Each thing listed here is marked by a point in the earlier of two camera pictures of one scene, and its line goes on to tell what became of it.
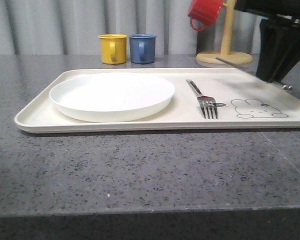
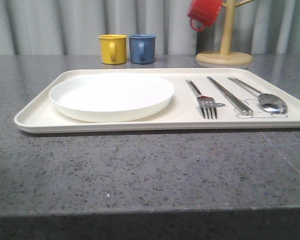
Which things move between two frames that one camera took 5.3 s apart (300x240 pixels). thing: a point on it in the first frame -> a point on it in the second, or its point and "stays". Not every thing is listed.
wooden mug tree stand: [225, 54] stays
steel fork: [203, 101] stays
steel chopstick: [237, 65] -> [244, 112]
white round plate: [112, 97] stays
